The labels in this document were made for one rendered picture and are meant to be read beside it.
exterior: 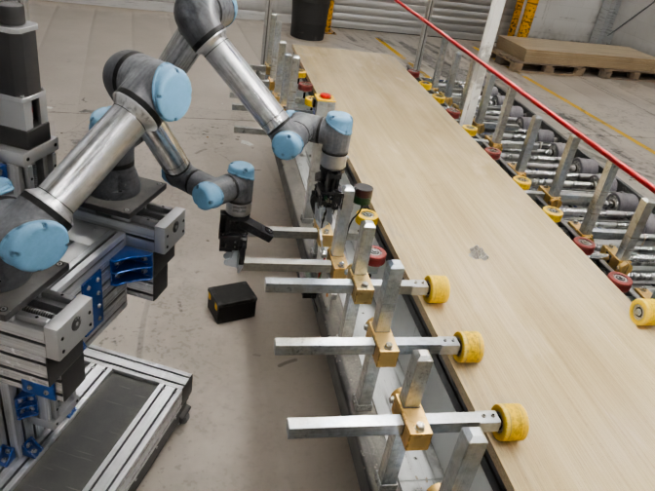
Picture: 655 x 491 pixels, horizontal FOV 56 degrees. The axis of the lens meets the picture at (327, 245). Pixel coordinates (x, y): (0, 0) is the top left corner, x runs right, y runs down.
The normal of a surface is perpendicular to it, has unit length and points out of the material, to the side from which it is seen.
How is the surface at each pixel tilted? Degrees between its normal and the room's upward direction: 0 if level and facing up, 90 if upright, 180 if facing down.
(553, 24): 90
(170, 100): 86
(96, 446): 0
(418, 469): 0
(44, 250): 94
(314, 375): 0
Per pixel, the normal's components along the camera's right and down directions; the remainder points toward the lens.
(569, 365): 0.15, -0.85
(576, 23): 0.27, 0.53
